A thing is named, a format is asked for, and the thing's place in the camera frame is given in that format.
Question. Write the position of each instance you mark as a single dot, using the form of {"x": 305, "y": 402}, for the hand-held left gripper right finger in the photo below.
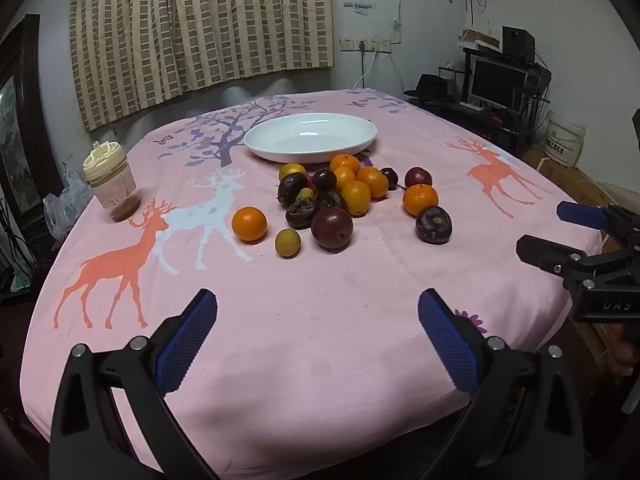
{"x": 450, "y": 345}

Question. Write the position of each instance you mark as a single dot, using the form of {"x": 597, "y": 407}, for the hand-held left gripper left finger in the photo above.
{"x": 187, "y": 340}

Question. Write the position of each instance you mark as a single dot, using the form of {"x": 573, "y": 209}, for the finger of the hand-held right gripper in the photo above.
{"x": 580, "y": 214}
{"x": 545, "y": 254}

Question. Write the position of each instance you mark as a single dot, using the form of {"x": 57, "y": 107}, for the wrinkled dark passion fruit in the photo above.
{"x": 301, "y": 213}
{"x": 433, "y": 225}

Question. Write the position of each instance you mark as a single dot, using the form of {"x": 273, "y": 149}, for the large orange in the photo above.
{"x": 420, "y": 200}
{"x": 249, "y": 224}

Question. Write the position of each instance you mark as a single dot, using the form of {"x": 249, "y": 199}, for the small yellow-green fruit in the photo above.
{"x": 288, "y": 243}

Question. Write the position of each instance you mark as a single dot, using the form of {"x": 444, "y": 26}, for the smooth purple passion fruit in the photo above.
{"x": 332, "y": 228}

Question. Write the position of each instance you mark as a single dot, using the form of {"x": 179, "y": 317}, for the small dark plum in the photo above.
{"x": 390, "y": 178}

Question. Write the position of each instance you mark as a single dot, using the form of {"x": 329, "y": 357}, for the small yellow fruit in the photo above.
{"x": 306, "y": 194}

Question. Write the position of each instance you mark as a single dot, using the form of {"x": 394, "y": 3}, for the yellow round fruit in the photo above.
{"x": 292, "y": 169}

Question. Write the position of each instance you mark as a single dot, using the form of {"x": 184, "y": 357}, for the white oval plate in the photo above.
{"x": 310, "y": 137}

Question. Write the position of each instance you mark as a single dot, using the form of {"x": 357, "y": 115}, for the person's right hand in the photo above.
{"x": 625, "y": 352}

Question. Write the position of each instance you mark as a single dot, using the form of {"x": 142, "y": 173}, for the white plastic bucket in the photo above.
{"x": 564, "y": 140}

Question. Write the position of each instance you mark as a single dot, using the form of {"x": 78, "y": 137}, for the pink deer printed tablecloth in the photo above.
{"x": 310, "y": 340}

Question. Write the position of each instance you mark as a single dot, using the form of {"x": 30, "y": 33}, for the black desk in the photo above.
{"x": 480, "y": 120}

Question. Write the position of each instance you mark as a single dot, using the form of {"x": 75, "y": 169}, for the computer monitor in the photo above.
{"x": 497, "y": 82}

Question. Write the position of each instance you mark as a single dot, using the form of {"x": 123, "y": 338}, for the drink bottle with beige lid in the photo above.
{"x": 111, "y": 180}

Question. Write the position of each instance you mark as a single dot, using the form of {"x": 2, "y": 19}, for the black speaker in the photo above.
{"x": 517, "y": 41}

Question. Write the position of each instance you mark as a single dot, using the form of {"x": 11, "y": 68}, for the clear plastic bag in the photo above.
{"x": 62, "y": 205}

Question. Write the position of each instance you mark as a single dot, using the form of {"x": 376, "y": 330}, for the black hat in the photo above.
{"x": 431, "y": 89}

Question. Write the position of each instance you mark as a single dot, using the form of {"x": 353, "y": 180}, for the dark wooden cabinet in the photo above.
{"x": 17, "y": 125}

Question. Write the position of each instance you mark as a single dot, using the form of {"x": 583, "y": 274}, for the beige checked curtain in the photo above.
{"x": 200, "y": 35}

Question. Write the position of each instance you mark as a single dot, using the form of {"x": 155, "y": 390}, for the white wall socket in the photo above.
{"x": 386, "y": 45}
{"x": 346, "y": 43}
{"x": 374, "y": 45}

